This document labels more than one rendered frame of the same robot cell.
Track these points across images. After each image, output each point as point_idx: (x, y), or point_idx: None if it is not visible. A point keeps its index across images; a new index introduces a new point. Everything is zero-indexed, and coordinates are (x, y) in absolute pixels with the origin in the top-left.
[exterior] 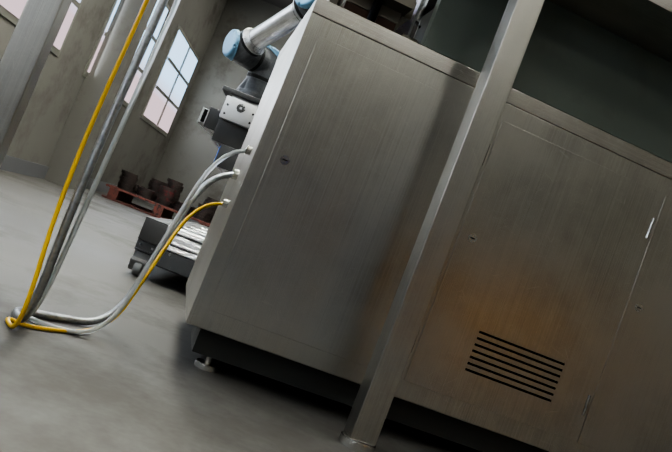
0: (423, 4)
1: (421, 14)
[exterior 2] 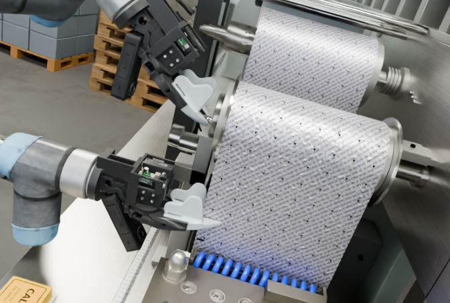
0: (168, 143)
1: (195, 182)
